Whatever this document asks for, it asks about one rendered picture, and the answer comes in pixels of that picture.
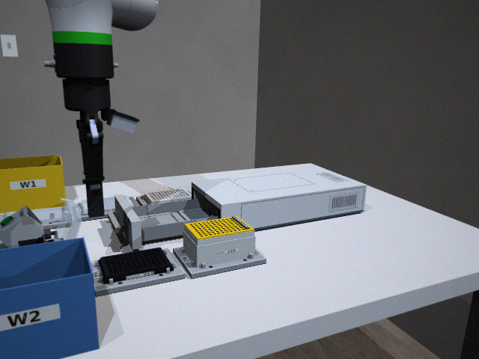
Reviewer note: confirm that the yellow waste bin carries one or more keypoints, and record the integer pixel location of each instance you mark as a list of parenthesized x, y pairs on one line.
[(37, 182)]

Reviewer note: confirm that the blue waste bin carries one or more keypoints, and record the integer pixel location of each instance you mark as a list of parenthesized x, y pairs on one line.
[(54, 319)]

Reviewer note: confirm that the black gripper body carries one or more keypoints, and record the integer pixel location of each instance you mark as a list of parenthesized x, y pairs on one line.
[(88, 97)]

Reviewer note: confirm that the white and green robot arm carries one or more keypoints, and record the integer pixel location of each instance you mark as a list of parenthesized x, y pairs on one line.
[(82, 39)]

